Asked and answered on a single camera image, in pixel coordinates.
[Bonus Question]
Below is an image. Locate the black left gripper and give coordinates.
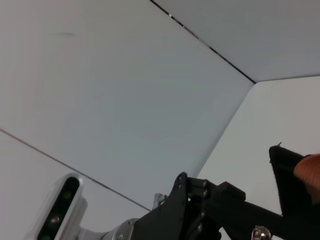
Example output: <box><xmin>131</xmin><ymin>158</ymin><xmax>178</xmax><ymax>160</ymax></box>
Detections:
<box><xmin>134</xmin><ymin>171</ymin><xmax>285</xmax><ymax>240</ymax></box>

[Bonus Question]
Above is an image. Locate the black bag with orange handles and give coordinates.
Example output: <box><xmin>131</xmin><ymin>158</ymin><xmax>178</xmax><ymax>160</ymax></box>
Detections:
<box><xmin>268</xmin><ymin>142</ymin><xmax>320</xmax><ymax>240</ymax></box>

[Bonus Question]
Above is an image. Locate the left gripper cable with connector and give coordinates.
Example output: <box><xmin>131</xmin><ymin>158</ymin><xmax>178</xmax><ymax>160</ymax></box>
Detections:
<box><xmin>153</xmin><ymin>192</ymin><xmax>168</xmax><ymax>208</ymax></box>

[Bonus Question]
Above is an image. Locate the silver camera mount bracket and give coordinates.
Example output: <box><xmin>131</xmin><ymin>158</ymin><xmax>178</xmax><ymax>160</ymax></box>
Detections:
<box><xmin>77</xmin><ymin>217</ymin><xmax>141</xmax><ymax>240</ymax></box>

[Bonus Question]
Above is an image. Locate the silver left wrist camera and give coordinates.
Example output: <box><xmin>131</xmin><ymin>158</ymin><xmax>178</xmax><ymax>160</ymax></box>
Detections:
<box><xmin>36</xmin><ymin>172</ymin><xmax>89</xmax><ymax>240</ymax></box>

